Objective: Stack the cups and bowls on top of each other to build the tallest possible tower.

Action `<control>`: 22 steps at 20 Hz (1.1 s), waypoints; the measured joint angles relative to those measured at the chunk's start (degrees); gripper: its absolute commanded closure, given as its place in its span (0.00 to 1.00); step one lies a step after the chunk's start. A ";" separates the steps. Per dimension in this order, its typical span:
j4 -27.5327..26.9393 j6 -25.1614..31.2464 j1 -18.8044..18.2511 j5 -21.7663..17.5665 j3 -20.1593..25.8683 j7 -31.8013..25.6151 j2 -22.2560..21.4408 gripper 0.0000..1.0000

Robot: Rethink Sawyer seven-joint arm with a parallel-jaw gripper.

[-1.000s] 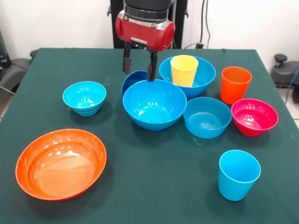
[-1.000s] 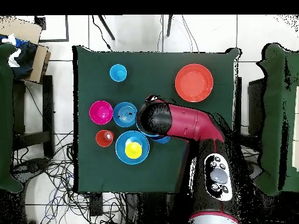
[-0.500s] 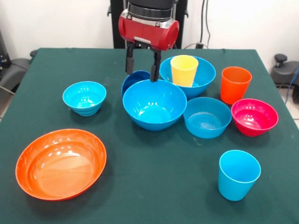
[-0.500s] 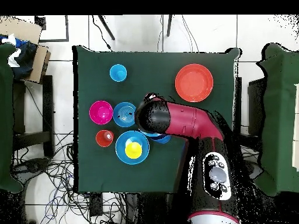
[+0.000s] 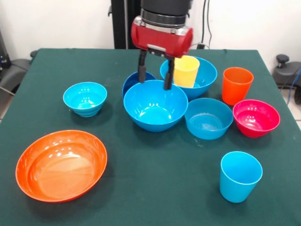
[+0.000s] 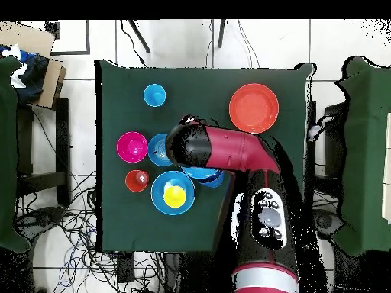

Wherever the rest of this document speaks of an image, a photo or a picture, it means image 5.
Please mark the large orange plastic bowl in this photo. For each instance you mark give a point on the large orange plastic bowl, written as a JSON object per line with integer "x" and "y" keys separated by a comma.
{"x": 61, "y": 169}

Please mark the pink plastic bowl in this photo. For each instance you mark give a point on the pink plastic bowl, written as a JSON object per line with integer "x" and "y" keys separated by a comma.
{"x": 256, "y": 120}

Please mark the black equipment base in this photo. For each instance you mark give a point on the black equipment base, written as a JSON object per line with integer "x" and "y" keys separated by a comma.
{"x": 285, "y": 70}
{"x": 11, "y": 73}

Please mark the light blue plastic cup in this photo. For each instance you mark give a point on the light blue plastic cup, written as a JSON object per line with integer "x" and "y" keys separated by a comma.
{"x": 240, "y": 181}

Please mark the dark blue plastic bowl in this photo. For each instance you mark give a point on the dark blue plastic bowl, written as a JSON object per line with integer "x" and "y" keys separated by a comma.
{"x": 130, "y": 81}

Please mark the large blue plastic bowl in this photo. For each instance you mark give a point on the large blue plastic bowl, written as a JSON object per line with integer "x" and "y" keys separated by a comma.
{"x": 155, "y": 113}
{"x": 207, "y": 77}

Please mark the small cyan plastic bowl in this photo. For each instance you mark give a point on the small cyan plastic bowl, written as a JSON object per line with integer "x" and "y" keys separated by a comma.
{"x": 84, "y": 100}

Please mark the dark green tablecloth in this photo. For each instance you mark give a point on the dark green tablecloth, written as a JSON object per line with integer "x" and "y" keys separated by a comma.
{"x": 70, "y": 66}

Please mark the yellow plastic cup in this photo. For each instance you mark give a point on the yellow plastic cup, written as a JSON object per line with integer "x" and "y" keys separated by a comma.
{"x": 185, "y": 73}

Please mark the orange plastic cup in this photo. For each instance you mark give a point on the orange plastic cup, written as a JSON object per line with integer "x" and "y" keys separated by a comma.
{"x": 236, "y": 87}

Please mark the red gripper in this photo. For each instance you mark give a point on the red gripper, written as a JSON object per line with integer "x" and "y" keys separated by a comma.
{"x": 160, "y": 40}

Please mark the blue flat-bottomed ringed bowl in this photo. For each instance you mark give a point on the blue flat-bottomed ringed bowl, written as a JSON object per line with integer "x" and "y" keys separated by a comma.
{"x": 209, "y": 124}

